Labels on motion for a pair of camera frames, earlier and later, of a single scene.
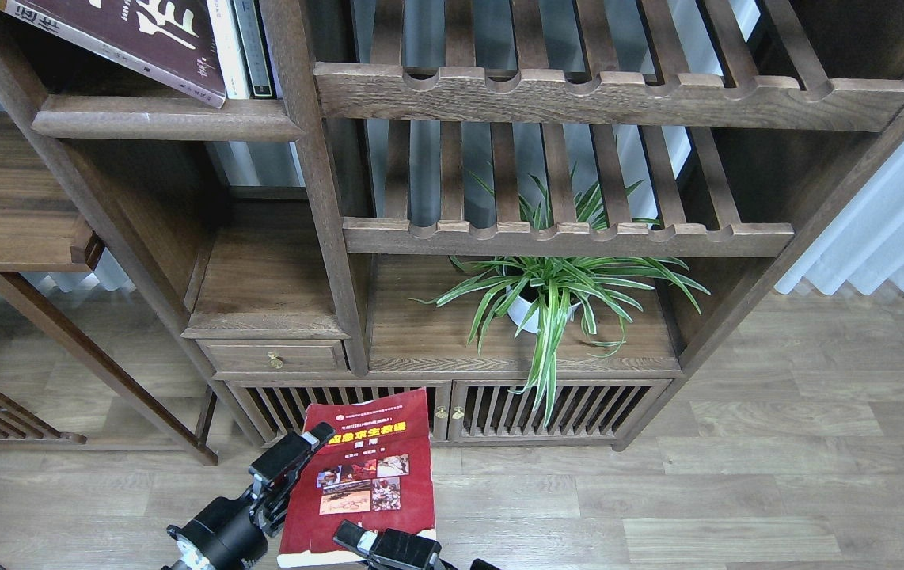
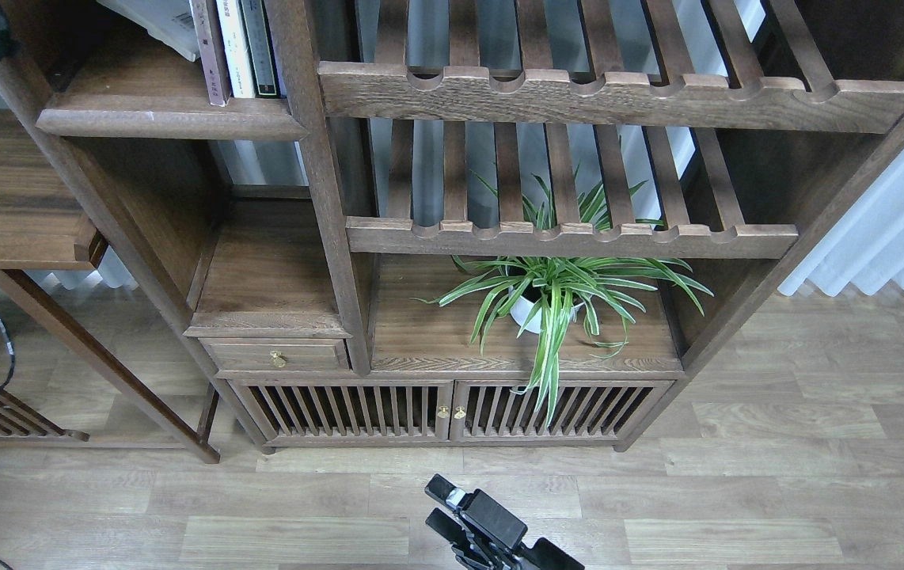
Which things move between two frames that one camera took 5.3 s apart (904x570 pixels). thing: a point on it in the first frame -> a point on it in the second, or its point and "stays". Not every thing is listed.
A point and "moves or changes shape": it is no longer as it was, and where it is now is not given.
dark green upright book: x=255 y=47 stays
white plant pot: x=526 y=315 stays
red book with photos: x=375 y=470 -> x=172 y=21
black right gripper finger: x=390 y=549 -> x=487 y=514
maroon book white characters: x=169 y=44 moves or changes shape
